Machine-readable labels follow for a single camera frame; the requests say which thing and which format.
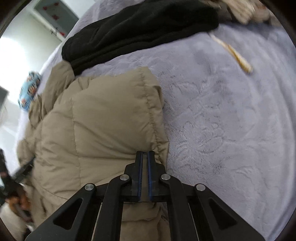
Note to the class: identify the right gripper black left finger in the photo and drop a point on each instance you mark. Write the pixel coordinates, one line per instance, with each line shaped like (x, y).
(94, 212)

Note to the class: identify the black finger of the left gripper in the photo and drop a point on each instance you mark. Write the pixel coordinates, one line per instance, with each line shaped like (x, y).
(23, 171)

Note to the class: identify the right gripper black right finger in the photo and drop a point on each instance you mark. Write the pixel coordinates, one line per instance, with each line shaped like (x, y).
(195, 212)

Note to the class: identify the beige puffer jacket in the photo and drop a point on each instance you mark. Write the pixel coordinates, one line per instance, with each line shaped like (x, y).
(86, 130)

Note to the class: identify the person's left hand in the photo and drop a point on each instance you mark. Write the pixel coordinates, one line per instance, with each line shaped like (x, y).
(19, 201)

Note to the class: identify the blue monkey print pillow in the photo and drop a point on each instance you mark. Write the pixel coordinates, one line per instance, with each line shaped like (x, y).
(28, 90)

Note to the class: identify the black knit sweater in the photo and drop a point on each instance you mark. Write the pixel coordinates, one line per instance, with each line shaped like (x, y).
(141, 26)

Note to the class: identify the cream striped garment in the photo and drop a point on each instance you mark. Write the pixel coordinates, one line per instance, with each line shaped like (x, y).
(244, 12)

